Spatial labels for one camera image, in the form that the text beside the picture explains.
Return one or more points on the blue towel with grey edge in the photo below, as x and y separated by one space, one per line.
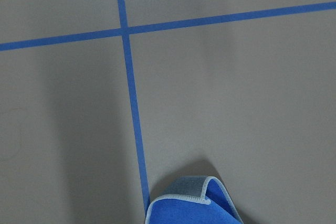
194 199

